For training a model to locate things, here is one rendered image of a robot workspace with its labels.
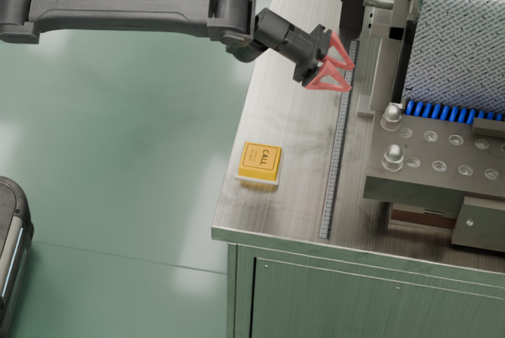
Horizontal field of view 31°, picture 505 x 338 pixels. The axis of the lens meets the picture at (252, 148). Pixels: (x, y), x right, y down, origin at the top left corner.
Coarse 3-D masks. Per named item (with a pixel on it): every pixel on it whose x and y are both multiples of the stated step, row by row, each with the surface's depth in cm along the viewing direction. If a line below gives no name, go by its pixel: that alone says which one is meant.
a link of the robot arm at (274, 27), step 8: (264, 8) 158; (256, 16) 157; (264, 16) 157; (272, 16) 157; (256, 24) 157; (264, 24) 156; (272, 24) 157; (280, 24) 157; (288, 24) 158; (256, 32) 157; (264, 32) 157; (272, 32) 157; (280, 32) 157; (256, 40) 162; (264, 40) 158; (272, 40) 158; (280, 40) 158; (272, 48) 160
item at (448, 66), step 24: (432, 48) 156; (456, 48) 155; (480, 48) 154; (504, 48) 153; (408, 72) 161; (432, 72) 160; (456, 72) 159; (480, 72) 158; (504, 72) 157; (408, 96) 165; (432, 96) 164; (456, 96) 163; (480, 96) 162; (504, 96) 161
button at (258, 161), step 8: (248, 144) 171; (256, 144) 172; (264, 144) 172; (248, 152) 170; (256, 152) 170; (264, 152) 170; (272, 152) 170; (280, 152) 171; (240, 160) 169; (248, 160) 169; (256, 160) 169; (264, 160) 169; (272, 160) 169; (240, 168) 168; (248, 168) 167; (256, 168) 167; (264, 168) 168; (272, 168) 168; (248, 176) 169; (256, 176) 168; (264, 176) 168; (272, 176) 167
